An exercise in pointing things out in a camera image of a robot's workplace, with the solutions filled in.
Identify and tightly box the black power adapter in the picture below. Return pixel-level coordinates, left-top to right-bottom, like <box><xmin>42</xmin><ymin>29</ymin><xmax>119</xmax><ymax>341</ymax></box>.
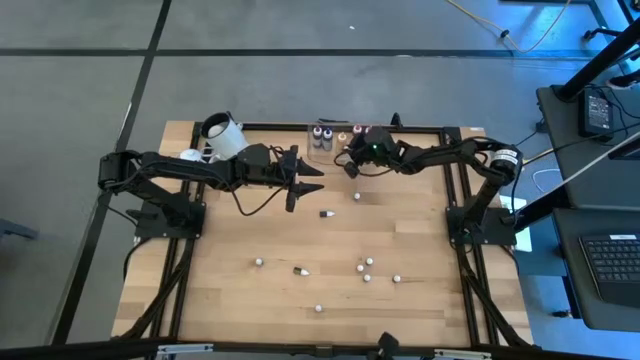
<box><xmin>578</xmin><ymin>87</ymin><xmax>616</xmax><ymax>140</ymax></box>

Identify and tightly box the black keyboard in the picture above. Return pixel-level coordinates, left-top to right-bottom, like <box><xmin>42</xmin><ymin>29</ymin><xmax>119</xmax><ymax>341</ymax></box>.
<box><xmin>578</xmin><ymin>233</ymin><xmax>640</xmax><ymax>307</ymax></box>

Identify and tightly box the yellow floor cable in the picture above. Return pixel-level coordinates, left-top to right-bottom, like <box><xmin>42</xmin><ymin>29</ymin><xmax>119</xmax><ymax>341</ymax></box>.
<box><xmin>444</xmin><ymin>0</ymin><xmax>574</xmax><ymax>55</ymax></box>

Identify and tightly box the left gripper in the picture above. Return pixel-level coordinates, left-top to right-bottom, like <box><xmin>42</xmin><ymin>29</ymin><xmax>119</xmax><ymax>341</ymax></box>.
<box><xmin>276</xmin><ymin>144</ymin><xmax>326</xmax><ymax>200</ymax></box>

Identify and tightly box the silver beam bracket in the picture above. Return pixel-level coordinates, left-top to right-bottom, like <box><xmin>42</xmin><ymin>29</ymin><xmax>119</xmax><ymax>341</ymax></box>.
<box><xmin>156</xmin><ymin>343</ymin><xmax>215</xmax><ymax>357</ymax></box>
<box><xmin>432</xmin><ymin>348</ymin><xmax>494</xmax><ymax>360</ymax></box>

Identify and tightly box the small black object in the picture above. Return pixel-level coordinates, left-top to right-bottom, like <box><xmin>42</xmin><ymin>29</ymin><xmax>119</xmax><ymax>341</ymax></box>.
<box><xmin>367</xmin><ymin>331</ymin><xmax>402</xmax><ymax>360</ymax></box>

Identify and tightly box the white rod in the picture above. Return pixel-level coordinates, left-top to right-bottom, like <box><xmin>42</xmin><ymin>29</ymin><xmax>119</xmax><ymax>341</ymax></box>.
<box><xmin>569</xmin><ymin>130</ymin><xmax>640</xmax><ymax>182</ymax></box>

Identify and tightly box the black rig beam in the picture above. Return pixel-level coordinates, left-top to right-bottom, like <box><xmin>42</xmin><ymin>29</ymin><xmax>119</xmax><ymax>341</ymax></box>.
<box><xmin>0</xmin><ymin>337</ymin><xmax>640</xmax><ymax>360</ymax></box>

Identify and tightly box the dark grey desk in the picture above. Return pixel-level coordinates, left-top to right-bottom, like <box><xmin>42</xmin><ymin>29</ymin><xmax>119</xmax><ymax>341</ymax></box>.
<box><xmin>535</xmin><ymin>83</ymin><xmax>640</xmax><ymax>333</ymax></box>

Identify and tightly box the clear plastic bin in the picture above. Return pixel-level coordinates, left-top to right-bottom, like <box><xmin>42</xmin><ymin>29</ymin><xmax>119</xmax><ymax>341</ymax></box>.
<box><xmin>305</xmin><ymin>123</ymin><xmax>385</xmax><ymax>177</ymax></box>

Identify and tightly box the white paper sheet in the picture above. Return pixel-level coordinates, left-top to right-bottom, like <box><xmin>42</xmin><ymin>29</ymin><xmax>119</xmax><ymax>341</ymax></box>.
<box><xmin>499</xmin><ymin>194</ymin><xmax>530</xmax><ymax>252</ymax></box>

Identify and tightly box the grey chair leg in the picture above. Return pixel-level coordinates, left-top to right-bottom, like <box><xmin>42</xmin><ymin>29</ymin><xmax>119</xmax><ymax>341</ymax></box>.
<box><xmin>0</xmin><ymin>217</ymin><xmax>40</xmax><ymax>242</ymax></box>

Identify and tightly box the black stand pole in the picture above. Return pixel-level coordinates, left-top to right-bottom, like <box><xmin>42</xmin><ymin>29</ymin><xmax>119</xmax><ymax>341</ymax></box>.
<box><xmin>556</xmin><ymin>18</ymin><xmax>640</xmax><ymax>103</ymax></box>

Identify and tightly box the black chair caster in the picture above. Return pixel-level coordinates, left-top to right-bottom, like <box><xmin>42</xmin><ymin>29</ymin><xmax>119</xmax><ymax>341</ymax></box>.
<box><xmin>582</xmin><ymin>25</ymin><xmax>624</xmax><ymax>42</ymax></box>

